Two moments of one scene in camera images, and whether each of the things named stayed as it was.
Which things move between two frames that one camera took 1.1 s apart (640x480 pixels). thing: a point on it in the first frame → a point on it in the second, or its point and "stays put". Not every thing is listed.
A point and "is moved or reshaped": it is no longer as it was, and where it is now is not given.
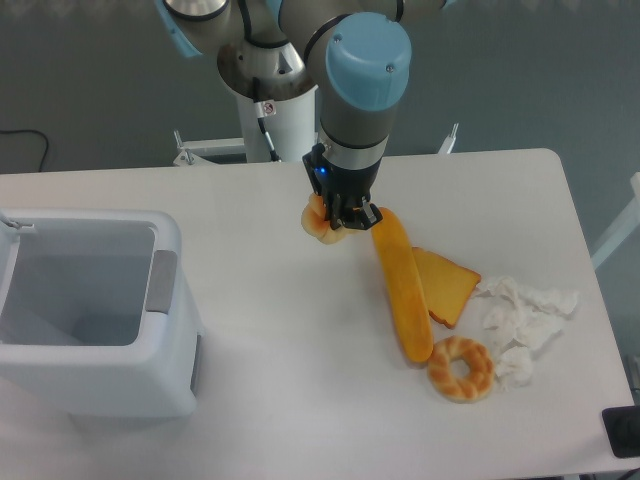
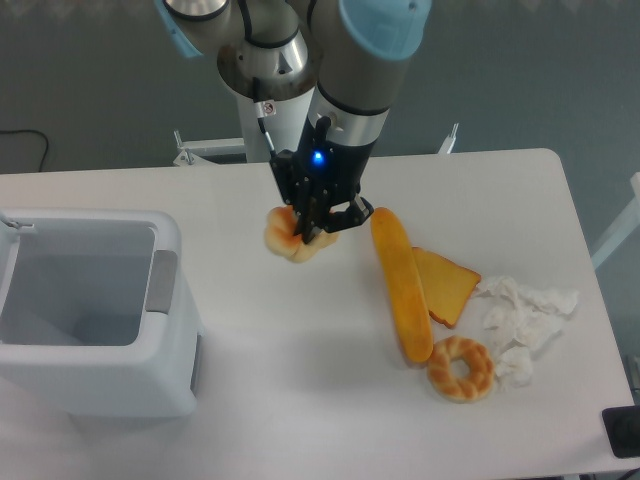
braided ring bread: (462, 390) stays put
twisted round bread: (315, 223) is moved or reshaped
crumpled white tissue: (520, 320) stays put
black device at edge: (622, 427) stays put
